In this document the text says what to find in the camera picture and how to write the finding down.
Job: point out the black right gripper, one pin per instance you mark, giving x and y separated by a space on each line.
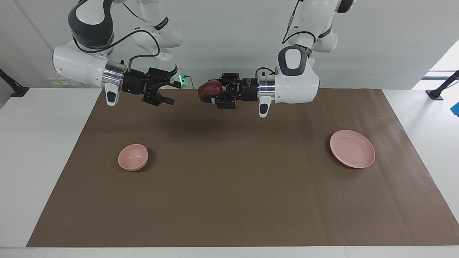
136 82

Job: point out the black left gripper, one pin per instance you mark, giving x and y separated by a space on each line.
247 89

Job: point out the dark red apple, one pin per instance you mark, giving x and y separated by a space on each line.
209 90

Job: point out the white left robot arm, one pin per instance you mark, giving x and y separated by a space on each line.
297 86

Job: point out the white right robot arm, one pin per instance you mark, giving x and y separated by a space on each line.
79 64

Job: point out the pink bowl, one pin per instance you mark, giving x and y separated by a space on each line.
132 156

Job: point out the pink plate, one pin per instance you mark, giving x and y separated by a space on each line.
353 148

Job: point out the brown table mat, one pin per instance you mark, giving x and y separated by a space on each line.
229 172

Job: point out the blue object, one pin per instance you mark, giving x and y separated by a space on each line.
455 109

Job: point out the white wall socket box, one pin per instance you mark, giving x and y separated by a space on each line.
61 82

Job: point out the black camera stand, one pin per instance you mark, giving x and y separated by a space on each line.
18 91
435 94

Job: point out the dark window rail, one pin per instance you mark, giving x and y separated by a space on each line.
435 76

